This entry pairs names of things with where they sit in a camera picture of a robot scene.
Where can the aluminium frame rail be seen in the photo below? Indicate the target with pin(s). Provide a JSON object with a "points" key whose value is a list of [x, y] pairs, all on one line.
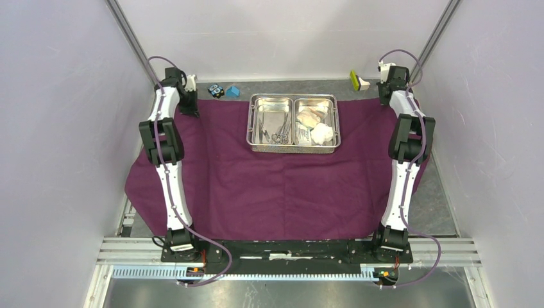
{"points": [[447, 273]]}

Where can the blue small block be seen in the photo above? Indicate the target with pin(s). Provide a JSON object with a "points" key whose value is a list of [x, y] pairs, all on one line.
{"points": [[233, 92]]}

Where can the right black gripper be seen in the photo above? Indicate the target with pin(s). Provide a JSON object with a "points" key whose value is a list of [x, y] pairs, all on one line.
{"points": [[381, 86]]}

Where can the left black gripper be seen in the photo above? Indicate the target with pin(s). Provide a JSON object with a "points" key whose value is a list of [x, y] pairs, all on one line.
{"points": [[192, 109]]}

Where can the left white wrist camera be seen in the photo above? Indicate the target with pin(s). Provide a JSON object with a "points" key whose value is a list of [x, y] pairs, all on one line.
{"points": [[190, 83]]}

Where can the steel forceps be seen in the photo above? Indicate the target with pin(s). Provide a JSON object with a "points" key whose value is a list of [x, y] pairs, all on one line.
{"points": [[264, 136]]}

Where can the beige gauze roll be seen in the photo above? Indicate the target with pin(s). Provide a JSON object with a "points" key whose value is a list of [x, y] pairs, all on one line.
{"points": [[310, 117]]}

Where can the metal instrument tray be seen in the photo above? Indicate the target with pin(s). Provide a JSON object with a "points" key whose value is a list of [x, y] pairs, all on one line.
{"points": [[271, 109]]}

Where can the steel surgical scissors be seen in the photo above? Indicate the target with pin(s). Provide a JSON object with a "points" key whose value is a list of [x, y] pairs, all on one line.
{"points": [[282, 135]]}

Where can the white sterile packet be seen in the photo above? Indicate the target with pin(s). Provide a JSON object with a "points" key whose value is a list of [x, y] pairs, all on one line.
{"points": [[302, 135]]}

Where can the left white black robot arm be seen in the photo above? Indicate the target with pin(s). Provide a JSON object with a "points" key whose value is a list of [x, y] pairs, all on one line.
{"points": [[164, 149]]}

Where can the yellow green white object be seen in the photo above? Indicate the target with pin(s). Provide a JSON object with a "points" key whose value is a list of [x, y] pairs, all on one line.
{"points": [[358, 83]]}

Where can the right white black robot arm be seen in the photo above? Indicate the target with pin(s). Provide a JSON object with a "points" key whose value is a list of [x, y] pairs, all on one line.
{"points": [[409, 147]]}

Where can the purple cloth wrap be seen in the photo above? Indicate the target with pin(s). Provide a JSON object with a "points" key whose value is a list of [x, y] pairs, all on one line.
{"points": [[234, 193]]}

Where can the white crumpled gauze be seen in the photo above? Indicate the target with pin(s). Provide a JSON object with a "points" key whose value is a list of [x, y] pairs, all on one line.
{"points": [[322, 133]]}

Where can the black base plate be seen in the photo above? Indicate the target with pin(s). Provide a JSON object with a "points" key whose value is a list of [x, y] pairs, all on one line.
{"points": [[287, 257]]}

